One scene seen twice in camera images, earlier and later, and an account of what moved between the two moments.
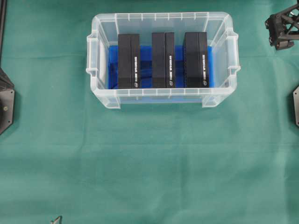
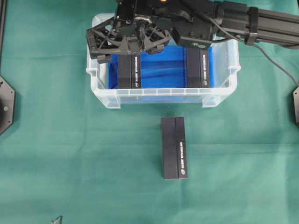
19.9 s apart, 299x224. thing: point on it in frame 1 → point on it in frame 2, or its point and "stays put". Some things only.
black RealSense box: x=163 y=59 → x=174 y=150
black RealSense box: x=129 y=61 stays put
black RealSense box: x=196 y=53 stays put
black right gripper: x=283 y=27 → x=128 y=33
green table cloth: x=68 y=153 stays put
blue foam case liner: x=147 y=94 stays put
